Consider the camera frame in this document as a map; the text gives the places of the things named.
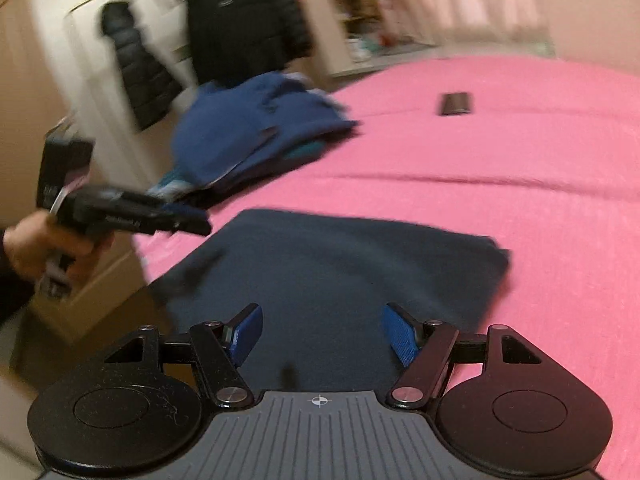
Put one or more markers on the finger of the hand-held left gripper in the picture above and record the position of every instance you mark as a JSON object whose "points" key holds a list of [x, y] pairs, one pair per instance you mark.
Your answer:
{"points": [[185, 210], [187, 226]]}

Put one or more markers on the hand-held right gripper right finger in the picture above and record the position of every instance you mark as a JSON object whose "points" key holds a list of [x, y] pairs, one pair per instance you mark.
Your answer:
{"points": [[400, 332]]}

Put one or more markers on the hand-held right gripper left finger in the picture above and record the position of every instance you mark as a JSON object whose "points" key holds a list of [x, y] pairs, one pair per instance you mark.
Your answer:
{"points": [[246, 332]]}

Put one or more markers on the dark grey-blue fleece sweater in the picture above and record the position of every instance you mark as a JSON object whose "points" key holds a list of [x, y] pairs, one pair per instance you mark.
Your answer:
{"points": [[325, 270]]}

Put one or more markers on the person's left hand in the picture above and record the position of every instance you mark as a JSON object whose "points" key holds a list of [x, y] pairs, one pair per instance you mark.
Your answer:
{"points": [[35, 250]]}

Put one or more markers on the striped shirt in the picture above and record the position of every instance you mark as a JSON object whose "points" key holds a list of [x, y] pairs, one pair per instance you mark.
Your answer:
{"points": [[167, 187]]}

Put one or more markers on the blue garment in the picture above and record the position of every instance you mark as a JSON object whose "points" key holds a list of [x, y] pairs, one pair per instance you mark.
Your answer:
{"points": [[250, 125]]}

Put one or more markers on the teal garment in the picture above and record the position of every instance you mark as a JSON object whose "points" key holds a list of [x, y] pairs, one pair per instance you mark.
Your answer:
{"points": [[305, 151]]}

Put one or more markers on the beige wooden door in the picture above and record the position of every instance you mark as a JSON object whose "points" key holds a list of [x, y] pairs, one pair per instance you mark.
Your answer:
{"points": [[25, 85]]}

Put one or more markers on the small black puffer jacket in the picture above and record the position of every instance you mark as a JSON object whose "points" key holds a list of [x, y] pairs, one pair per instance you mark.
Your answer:
{"points": [[140, 70]]}

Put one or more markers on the pink blanket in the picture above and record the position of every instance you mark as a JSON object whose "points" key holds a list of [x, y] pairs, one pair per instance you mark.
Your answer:
{"points": [[500, 185]]}

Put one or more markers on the large black puffer jacket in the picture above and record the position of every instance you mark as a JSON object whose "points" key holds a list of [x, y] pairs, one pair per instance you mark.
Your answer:
{"points": [[240, 20]]}

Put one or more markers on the black smartphone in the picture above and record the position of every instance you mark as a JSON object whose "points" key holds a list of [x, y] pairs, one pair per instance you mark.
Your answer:
{"points": [[455, 103]]}

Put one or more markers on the white plastic bag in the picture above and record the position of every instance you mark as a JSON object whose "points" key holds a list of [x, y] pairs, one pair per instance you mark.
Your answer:
{"points": [[362, 49]]}

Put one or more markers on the wooden shelf with items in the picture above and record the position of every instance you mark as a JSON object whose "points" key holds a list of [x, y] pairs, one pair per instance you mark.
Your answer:
{"points": [[380, 10]]}

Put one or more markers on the pink sheer curtain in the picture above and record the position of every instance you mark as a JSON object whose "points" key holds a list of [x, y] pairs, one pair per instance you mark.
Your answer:
{"points": [[480, 0]]}

